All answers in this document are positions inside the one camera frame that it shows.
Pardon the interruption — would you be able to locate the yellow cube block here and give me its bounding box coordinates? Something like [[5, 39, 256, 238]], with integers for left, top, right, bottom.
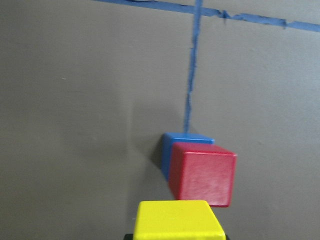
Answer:
[[133, 200, 227, 240]]

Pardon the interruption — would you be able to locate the red cube block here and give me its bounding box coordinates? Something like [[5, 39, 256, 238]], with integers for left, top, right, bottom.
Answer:
[[168, 142, 237, 208]]

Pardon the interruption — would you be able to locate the blue cube block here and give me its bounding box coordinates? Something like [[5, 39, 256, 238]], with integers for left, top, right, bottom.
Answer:
[[160, 132, 215, 181]]

